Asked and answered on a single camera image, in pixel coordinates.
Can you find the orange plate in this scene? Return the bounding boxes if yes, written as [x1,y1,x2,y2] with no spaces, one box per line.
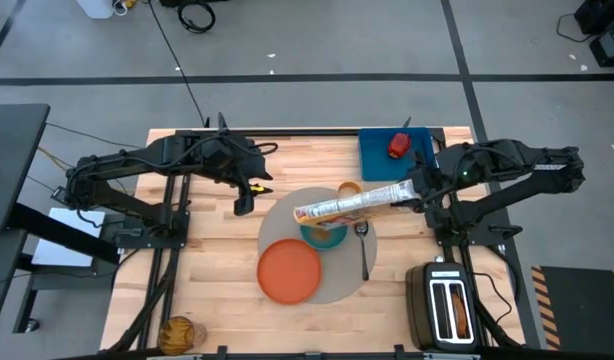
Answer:
[256,238,323,306]

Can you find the red bell pepper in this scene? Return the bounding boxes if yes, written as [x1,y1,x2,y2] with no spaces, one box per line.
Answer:
[387,132,413,160]

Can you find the teal bowl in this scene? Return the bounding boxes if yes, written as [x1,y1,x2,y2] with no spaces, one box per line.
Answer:
[299,222,349,252]

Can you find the white sheet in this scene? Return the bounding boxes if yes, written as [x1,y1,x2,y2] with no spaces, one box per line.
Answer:
[31,207,107,268]

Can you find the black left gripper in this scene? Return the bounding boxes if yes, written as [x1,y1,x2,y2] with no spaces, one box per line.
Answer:
[201,133,275,217]

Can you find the black equipment case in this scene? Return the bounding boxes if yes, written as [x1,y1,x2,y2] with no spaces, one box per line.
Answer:
[574,0,614,69]

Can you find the black toaster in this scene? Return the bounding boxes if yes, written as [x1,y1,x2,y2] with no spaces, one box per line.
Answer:
[404,261,479,352]

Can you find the blue cutting board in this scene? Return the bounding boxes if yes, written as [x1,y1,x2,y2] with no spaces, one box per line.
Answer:
[358,127,439,182]

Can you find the black floor cable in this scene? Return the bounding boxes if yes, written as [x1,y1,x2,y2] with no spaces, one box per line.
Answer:
[146,0,211,129]

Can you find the toast slice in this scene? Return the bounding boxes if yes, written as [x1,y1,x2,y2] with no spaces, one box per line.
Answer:
[449,289,469,339]

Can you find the black hazard-striped mat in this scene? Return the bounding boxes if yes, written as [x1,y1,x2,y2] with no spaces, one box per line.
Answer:
[530,265,614,351]

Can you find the metal spoon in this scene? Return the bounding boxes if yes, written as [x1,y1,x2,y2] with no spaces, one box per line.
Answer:
[354,221,371,282]

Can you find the black desk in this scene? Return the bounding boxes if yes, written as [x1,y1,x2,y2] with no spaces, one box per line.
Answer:
[0,103,51,234]

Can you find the coiled black cable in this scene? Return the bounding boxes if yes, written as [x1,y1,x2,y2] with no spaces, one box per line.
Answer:
[175,1,217,35]

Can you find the amber drinking glass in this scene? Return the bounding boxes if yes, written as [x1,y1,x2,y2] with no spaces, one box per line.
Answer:
[156,315,208,357]

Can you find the black metal table frame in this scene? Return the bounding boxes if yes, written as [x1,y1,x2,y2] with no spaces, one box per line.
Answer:
[106,127,526,360]

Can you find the black desk stand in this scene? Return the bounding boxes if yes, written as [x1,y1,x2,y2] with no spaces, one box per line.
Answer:
[6,202,122,335]

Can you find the yellow cereal box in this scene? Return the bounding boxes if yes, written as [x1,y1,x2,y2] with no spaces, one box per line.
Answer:
[293,179,421,232]

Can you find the round grey placemat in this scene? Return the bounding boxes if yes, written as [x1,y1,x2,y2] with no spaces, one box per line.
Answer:
[257,186,378,305]

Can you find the orange cup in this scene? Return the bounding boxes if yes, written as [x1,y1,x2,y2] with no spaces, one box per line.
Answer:
[336,180,364,199]

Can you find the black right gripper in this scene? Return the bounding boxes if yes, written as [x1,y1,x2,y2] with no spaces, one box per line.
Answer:
[409,148,456,213]

